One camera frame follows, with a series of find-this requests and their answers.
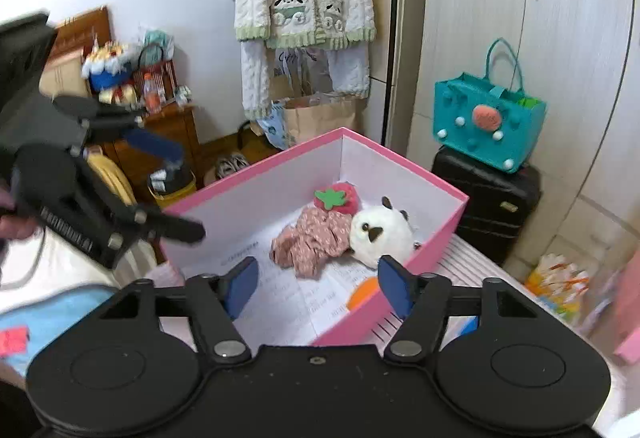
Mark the white round plush toy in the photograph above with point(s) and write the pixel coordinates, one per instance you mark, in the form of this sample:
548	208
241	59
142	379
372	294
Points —
380	238

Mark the black clothes rack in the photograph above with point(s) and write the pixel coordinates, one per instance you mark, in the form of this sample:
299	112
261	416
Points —
396	17

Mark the striped tablecloth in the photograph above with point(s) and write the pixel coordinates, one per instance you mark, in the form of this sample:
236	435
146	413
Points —
475	263

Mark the light blue printed bag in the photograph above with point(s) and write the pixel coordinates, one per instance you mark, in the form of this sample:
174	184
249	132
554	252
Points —
272	127

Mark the orange plush ball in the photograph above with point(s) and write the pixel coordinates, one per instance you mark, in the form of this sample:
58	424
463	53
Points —
362	295

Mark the light blue towel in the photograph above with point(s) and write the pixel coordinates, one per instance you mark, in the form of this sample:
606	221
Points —
60	313

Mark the teal felt tote bag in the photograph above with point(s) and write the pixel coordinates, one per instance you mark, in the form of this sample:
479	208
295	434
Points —
460	102

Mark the grey wooden wardrobe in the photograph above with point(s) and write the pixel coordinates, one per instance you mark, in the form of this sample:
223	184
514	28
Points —
575	67

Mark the floral fabric scrunchie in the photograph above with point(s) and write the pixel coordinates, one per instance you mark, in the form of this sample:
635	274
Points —
310	243

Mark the brown wooden cabinet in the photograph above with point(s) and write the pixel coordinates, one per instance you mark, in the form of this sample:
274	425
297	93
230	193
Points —
170	125

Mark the printed plastic bag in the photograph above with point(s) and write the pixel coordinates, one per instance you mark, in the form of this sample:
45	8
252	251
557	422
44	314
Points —
555	283

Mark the pink cardboard box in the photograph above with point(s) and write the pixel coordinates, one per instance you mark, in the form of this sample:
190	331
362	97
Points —
385	162

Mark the red paper piece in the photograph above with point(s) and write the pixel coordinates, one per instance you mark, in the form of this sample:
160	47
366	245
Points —
14	342

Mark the brown paper bag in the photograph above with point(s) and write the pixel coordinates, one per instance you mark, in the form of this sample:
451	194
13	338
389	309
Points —
320	117

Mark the pair of white sneakers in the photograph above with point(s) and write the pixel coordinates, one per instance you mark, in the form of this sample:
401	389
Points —
230	166

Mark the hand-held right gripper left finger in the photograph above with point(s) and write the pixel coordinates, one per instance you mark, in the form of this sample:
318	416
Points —
240	287

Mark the black suitcase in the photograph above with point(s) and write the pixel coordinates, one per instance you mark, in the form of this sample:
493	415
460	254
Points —
480	208

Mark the person's left hand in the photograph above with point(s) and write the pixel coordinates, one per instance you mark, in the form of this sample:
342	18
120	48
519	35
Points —
17	227

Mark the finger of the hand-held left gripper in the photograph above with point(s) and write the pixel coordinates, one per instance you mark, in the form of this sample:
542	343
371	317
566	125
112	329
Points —
155	146
180	230

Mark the blue plush bouquet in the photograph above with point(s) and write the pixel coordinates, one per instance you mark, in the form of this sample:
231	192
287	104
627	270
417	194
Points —
107	67

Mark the black yellow container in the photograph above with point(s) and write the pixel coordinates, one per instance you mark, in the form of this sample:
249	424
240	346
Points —
172	185

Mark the blue wet wipes pack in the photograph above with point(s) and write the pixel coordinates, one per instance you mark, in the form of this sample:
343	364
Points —
469	327

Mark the yellow cloth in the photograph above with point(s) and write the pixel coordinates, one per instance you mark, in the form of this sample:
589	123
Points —
112	178

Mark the pink strawberry plush toy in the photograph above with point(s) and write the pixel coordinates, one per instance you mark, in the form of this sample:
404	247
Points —
345	203

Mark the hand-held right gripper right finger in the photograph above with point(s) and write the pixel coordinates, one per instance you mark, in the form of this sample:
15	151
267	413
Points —
395	287

